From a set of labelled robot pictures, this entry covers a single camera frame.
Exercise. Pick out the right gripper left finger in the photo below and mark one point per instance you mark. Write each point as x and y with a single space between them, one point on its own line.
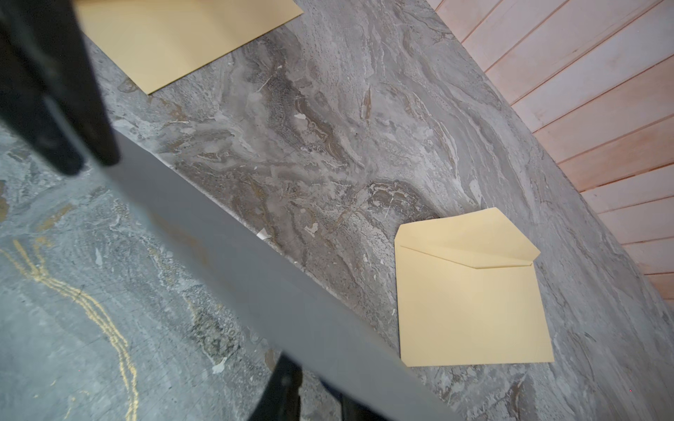
280 400

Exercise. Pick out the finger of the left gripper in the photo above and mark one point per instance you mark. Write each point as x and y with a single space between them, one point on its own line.
49 94

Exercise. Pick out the grey envelope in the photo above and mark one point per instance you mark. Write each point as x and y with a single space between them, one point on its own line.
269 293

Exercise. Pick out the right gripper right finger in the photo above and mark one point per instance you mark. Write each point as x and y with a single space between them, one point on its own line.
354 411

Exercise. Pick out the yellow envelope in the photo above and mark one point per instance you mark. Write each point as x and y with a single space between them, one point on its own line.
468 293
156 43

